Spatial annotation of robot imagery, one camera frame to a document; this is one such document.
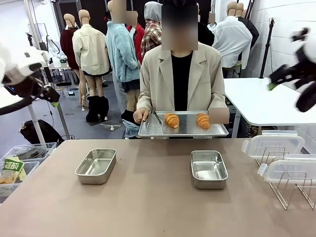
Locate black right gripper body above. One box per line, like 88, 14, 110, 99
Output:
270, 64, 298, 85

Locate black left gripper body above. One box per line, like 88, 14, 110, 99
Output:
32, 82, 61, 103

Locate clear plastic clip lid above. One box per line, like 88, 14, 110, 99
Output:
257, 154, 316, 185
241, 130, 306, 159

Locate rectangular steel container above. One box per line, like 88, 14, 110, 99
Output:
190, 150, 229, 190
75, 148, 117, 185

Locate golden croissant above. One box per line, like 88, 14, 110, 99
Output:
196, 113, 211, 130
164, 113, 180, 129

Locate perforated steel baking tray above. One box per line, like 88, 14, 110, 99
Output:
138, 110, 229, 137

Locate steel tongs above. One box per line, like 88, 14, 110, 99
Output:
153, 111, 164, 127

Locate person's left hand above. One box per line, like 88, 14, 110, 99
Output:
208, 108, 230, 124

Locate person's right hand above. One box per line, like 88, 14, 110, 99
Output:
133, 108, 150, 123

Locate white table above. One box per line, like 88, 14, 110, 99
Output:
223, 78, 316, 138

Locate white stand pole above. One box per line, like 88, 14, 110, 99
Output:
28, 103, 46, 146

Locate black tripod stand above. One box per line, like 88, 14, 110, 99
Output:
259, 17, 276, 79

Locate black bag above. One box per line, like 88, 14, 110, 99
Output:
20, 119, 65, 145

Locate clear plastic storage bin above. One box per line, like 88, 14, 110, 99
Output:
0, 160, 40, 198
3, 142, 58, 164

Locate mannequin in dark red sweater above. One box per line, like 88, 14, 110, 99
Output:
60, 13, 87, 112

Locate mannequin in black jacket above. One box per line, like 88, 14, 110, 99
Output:
236, 2, 260, 50

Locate mannequin in cream jacket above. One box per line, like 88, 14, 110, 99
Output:
72, 9, 111, 123

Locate green snack bag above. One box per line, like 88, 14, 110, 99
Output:
0, 157, 26, 185

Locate mannequin in blue fleece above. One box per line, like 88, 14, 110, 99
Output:
105, 0, 143, 139

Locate mannequin in black clothes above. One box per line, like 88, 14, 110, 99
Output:
197, 21, 215, 46

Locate person in beige blazer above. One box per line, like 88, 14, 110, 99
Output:
136, 0, 227, 139

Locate mannequin in red jacket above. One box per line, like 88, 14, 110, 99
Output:
126, 11, 146, 65

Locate mannequin in plaid shirt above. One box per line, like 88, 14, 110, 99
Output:
140, 1, 163, 59

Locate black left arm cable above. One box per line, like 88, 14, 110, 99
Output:
0, 96, 34, 116

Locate metal mannequin base plate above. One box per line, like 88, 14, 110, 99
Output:
100, 122, 123, 131

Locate steel wire lid rack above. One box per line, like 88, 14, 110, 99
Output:
254, 145, 316, 211

